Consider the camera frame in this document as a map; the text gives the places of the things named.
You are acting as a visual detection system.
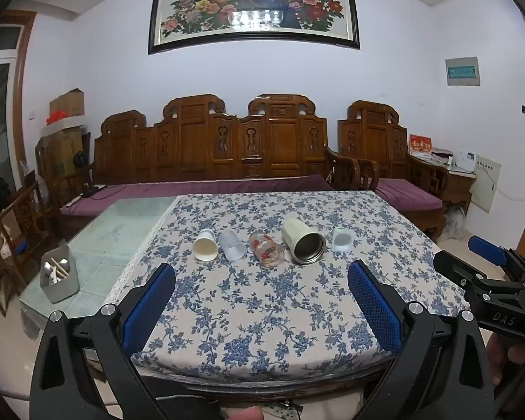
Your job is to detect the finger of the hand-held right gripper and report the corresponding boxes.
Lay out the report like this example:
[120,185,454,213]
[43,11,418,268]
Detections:
[469,235,525,281]
[432,249,486,292]

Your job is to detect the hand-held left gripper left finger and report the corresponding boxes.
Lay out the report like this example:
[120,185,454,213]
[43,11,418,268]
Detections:
[30,262,178,420]

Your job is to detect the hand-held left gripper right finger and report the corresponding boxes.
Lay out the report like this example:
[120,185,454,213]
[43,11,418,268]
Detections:
[347,259,496,420]

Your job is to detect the small white green cup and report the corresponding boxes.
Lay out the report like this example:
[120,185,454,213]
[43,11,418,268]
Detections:
[331,227,354,253]

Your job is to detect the white paper cup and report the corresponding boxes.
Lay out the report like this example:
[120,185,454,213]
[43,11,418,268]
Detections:
[191,229,220,263]

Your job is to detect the clear plastic cup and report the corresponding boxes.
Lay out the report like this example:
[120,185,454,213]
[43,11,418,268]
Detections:
[219,230,248,260]

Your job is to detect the cream steel tumbler cup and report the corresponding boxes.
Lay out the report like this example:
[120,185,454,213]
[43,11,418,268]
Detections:
[282,217,327,265]

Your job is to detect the red printed glass cup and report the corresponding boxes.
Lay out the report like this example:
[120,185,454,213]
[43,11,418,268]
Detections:
[248,230,286,267]

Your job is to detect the person's right hand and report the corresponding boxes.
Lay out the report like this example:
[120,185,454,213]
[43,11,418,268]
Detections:
[485,331,525,403]

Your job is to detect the clear plastic bag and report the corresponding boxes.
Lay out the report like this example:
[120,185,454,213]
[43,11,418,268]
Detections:
[442,205,467,239]

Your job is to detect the wooden side table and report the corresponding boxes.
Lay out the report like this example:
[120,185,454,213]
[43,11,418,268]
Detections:
[409,157,477,216]

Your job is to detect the short purple seat cushion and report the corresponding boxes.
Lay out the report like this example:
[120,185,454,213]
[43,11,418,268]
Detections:
[376,178,443,211]

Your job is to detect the glass top table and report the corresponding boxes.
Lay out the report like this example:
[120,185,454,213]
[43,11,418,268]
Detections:
[18,195,403,403]

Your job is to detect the grey utensil holder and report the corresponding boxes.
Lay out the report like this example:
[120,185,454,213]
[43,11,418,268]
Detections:
[40,246,80,303]

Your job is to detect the blue floral tablecloth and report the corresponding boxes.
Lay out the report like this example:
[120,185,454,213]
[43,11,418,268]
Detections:
[103,190,471,383]

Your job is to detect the red desk calendar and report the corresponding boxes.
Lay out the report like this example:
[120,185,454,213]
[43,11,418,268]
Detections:
[409,135,432,160]

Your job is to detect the long purple seat cushion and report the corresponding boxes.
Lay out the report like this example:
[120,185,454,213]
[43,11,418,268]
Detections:
[60,174,335,217]

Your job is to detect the carved wooden armchair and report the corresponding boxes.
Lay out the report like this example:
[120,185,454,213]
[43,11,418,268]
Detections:
[337,100,449,241]

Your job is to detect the wooden side chair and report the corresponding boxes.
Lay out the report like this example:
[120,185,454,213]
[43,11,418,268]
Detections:
[0,179,53,316]

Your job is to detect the carved wooden sofa bench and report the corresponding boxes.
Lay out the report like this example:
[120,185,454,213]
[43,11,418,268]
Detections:
[61,93,360,228]

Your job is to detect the large cardboard box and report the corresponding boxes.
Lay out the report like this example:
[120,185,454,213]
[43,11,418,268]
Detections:
[39,126,90,184]

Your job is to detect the small cardboard box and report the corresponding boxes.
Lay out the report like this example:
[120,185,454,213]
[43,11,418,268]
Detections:
[49,89,86,117]

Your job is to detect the framed peacock flower painting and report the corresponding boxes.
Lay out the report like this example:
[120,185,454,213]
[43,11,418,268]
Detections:
[148,0,361,55]

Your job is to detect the white cable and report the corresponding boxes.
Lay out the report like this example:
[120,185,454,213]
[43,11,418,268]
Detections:
[496,186,525,202]

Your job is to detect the beige wall distribution box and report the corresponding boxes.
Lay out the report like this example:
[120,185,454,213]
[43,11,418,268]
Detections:
[469,154,502,214]

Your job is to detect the wall breaker panel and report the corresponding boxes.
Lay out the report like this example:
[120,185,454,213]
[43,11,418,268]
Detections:
[445,57,481,87]

